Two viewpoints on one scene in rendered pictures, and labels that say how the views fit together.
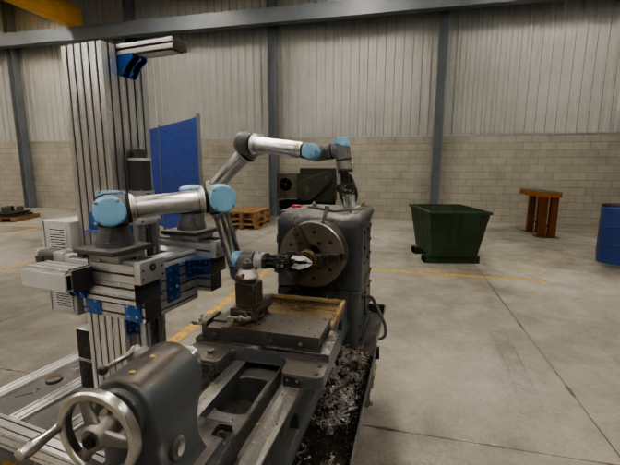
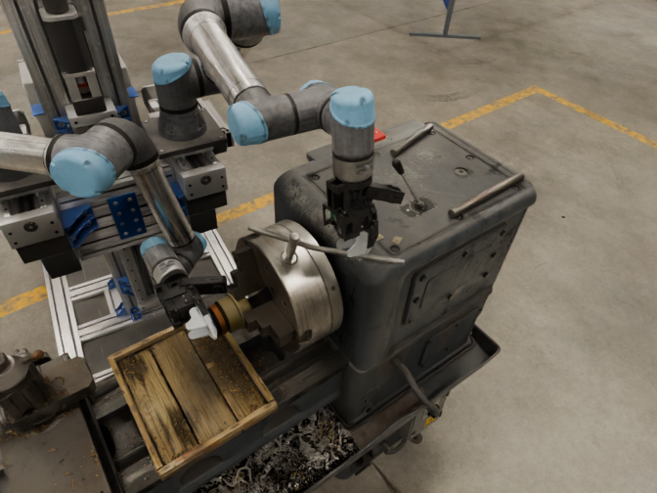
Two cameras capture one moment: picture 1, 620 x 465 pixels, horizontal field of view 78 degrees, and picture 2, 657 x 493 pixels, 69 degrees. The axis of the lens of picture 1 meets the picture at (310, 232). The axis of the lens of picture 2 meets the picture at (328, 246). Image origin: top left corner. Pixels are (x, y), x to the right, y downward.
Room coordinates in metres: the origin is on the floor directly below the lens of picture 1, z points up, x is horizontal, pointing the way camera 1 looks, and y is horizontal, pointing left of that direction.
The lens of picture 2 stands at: (1.25, -0.57, 2.00)
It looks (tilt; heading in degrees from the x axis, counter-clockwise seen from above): 44 degrees down; 37
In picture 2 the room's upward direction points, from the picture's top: 4 degrees clockwise
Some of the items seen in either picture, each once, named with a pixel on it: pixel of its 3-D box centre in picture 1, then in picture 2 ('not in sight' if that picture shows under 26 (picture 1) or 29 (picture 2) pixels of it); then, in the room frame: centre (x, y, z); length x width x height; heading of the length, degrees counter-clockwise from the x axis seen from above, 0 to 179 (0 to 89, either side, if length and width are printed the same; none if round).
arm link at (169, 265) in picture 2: (260, 259); (170, 275); (1.65, 0.22, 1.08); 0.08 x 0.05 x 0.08; 164
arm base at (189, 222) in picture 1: (191, 219); (180, 114); (2.04, 0.64, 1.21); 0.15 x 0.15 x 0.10
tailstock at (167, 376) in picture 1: (155, 424); not in sight; (0.65, 0.29, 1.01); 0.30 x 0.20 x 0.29; 165
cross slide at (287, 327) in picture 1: (265, 327); (44, 437); (1.23, 0.15, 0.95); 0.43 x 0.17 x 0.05; 75
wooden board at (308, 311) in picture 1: (297, 312); (191, 382); (1.54, 0.05, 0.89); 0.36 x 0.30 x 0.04; 75
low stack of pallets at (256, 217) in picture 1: (249, 217); not in sight; (9.87, 1.59, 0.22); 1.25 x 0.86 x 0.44; 169
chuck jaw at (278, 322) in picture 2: (328, 257); (276, 326); (1.71, -0.09, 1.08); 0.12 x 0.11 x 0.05; 75
